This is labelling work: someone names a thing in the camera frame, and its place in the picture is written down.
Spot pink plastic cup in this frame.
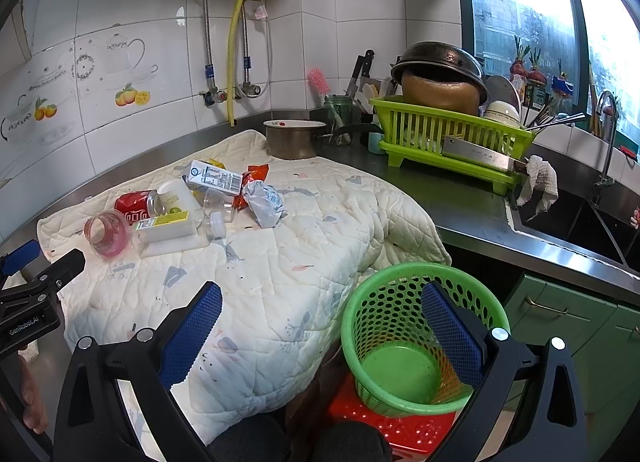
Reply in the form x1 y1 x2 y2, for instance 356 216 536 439
84 210 130 260

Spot yellow gas hose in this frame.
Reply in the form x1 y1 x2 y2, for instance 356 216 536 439
226 0 251 128

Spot person's left hand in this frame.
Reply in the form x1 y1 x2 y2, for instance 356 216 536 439
18 356 48 434

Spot white blue milk carton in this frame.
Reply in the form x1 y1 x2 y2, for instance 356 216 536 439
183 160 242 196

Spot yellow plastic wrapper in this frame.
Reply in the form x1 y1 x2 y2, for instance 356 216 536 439
206 158 226 169

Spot dark upturned wok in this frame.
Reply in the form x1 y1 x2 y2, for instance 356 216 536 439
390 41 488 105

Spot clear plastic cup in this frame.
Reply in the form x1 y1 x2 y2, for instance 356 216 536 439
203 189 235 241

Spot white bowl in rack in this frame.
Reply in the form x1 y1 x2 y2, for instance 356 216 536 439
484 100 521 127

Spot white quilted cloth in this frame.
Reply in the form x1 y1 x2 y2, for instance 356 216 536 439
58 130 451 442

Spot black knife handles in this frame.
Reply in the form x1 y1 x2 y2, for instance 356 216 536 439
345 50 375 98

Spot steel kitchen sink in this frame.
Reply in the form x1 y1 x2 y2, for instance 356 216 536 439
509 190 639 273

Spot brown upturned bowl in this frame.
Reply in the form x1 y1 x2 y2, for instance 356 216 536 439
401 71 480 116

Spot green plastic mesh basket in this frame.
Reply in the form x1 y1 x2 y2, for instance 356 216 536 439
341 262 510 418

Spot lime green dish rack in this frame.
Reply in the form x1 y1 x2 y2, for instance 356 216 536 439
371 96 534 196

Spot steel cleaver knife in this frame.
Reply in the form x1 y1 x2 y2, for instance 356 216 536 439
442 136 527 174

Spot green utensil holder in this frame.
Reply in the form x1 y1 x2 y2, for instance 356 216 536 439
323 95 354 146

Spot steel pot with lid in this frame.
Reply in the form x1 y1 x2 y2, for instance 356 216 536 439
264 119 326 160

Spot orange snack wrapper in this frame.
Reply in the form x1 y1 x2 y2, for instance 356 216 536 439
233 164 269 211

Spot white dish rag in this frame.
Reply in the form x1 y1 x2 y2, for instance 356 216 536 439
516 155 559 216

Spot steel sink faucet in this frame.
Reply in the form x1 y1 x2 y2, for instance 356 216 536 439
592 90 620 204

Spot braided steel water hose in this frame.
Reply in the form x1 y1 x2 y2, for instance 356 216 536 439
188 0 228 107

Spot white plastic bag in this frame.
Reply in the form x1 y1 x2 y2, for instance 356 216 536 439
244 181 285 228

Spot red cola can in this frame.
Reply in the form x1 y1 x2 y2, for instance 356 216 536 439
114 190 152 225

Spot yellow label juice bottle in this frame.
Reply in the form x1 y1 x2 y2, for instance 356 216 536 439
132 211 196 245

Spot red plastic stool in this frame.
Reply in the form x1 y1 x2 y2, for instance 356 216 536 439
328 374 456 461

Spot teal cup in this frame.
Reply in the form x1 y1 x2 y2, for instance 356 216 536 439
368 132 385 155

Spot pink dish brush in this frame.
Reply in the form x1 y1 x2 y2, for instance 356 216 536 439
305 67 346 144

